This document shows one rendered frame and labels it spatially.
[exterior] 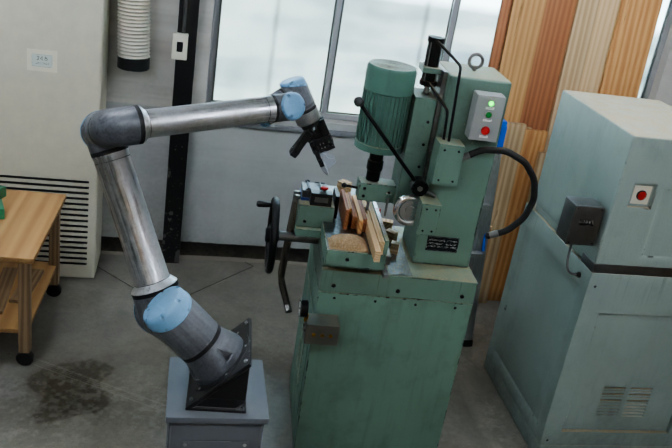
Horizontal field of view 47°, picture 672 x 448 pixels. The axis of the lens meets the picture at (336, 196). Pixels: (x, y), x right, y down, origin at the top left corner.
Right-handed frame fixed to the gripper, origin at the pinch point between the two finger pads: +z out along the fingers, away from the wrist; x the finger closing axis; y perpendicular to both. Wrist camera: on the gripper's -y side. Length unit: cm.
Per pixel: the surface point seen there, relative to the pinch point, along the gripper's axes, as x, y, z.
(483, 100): -17, 60, -10
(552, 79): 130, 121, 50
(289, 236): -1.7, -21.6, 17.9
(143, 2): 111, -55, -69
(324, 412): -22, -35, 83
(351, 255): -26.4, -0.9, 21.8
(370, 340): -22, -8, 60
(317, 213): -3.4, -8.3, 12.6
